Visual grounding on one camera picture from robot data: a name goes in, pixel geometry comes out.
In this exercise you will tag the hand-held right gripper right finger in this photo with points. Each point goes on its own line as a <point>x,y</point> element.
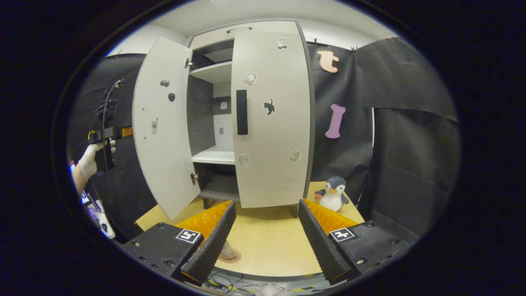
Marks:
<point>320,246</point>

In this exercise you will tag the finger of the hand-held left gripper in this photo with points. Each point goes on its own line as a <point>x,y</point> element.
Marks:
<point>127,131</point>

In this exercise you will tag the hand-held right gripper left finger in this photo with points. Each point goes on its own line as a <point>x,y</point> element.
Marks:
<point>211,246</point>

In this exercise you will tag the round brown coaster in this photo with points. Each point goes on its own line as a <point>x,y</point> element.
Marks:
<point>232,259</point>

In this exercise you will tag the white cabinet door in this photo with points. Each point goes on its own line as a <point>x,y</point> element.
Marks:
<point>164,164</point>
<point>275,135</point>

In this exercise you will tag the white cabinet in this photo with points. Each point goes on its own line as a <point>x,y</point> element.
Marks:
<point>200,115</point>

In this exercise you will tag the white cabinet shelf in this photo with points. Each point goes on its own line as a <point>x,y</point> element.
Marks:
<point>215,157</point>
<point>213,72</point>

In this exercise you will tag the penguin plush toy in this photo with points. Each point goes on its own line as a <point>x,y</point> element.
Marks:
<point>333,195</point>

